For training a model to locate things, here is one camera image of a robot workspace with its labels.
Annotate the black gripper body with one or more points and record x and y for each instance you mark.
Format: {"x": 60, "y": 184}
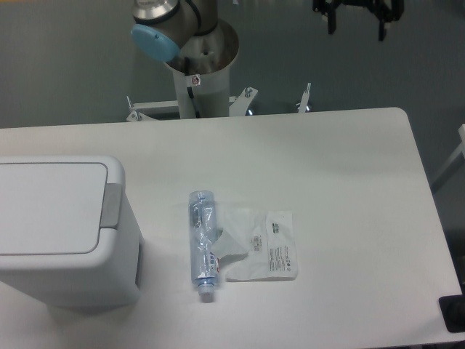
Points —
{"x": 377, "y": 7}

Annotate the white pedal trash can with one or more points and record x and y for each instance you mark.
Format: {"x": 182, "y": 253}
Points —
{"x": 69, "y": 237}

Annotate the crushed clear plastic bottle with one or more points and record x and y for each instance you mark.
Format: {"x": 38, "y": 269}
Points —
{"x": 203, "y": 234}

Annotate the torn white plastic wrapper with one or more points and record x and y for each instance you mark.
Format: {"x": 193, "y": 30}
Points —
{"x": 256, "y": 245}

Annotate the black object at table edge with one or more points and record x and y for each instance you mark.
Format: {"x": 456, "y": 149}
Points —
{"x": 452, "y": 308}

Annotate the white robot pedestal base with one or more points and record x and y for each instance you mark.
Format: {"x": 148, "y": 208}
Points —
{"x": 201, "y": 77}

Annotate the white frame at right edge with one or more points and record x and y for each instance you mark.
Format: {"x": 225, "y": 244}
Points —
{"x": 450, "y": 166}

